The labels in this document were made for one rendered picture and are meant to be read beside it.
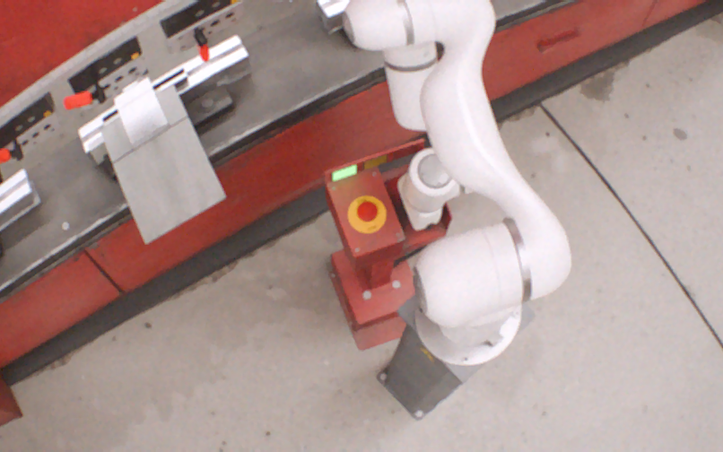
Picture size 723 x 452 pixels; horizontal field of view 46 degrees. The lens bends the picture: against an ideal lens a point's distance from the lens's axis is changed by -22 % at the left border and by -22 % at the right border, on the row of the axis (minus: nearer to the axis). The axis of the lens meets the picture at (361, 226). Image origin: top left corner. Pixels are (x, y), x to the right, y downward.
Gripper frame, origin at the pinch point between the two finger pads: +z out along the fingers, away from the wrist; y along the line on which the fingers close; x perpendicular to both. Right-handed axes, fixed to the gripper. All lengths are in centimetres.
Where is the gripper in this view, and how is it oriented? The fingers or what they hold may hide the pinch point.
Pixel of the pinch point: (416, 208)
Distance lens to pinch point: 211.4
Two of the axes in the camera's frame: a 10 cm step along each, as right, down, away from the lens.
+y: 3.4, 9.3, -1.5
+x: 9.4, -3.3, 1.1
